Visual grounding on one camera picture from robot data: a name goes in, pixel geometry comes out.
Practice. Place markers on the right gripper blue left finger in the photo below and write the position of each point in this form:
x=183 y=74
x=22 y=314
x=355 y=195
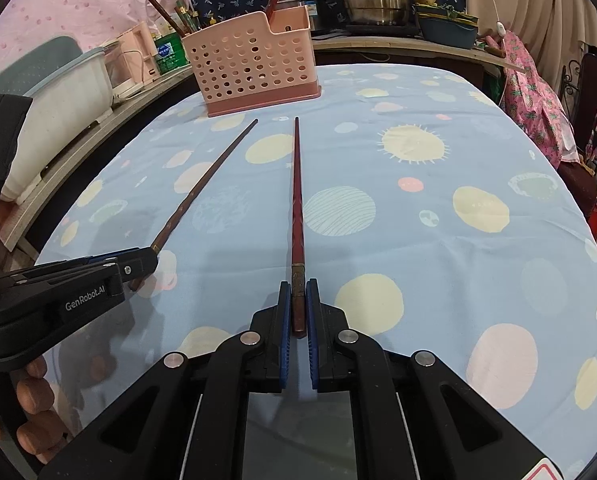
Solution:
x=185 y=418

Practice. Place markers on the maroon chopstick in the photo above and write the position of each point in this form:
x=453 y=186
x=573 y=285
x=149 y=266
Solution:
x=298 y=251

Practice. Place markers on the pink perforated utensil holder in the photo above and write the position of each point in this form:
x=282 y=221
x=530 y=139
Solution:
x=254 y=60

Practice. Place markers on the white dish drainer tub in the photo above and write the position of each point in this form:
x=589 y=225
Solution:
x=63 y=105

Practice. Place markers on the pink electric kettle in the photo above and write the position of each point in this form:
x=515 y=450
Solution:
x=130 y=62

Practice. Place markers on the beige curtain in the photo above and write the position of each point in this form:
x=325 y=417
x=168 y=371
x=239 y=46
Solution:
x=552 y=30

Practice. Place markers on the person's left hand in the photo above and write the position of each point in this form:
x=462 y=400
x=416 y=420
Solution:
x=43 y=434

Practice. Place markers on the blue planet pattern tablecloth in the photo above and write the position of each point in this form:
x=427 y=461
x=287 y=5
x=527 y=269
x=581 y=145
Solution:
x=430 y=219

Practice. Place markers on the pink floral cloth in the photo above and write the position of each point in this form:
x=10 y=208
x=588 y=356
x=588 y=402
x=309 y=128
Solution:
x=534 y=106

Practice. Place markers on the dark blue plastic basin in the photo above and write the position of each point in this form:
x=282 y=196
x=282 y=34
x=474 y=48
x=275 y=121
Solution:
x=447 y=26

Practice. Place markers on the grey-blue drainer lid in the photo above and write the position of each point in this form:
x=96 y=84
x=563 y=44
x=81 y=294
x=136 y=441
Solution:
x=38 y=64

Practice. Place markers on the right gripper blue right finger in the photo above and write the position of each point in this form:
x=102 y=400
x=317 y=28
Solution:
x=412 y=416

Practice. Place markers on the green chopstick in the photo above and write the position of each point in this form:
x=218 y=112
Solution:
x=185 y=18
x=193 y=14

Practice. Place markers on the green box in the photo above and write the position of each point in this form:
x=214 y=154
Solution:
x=170 y=54

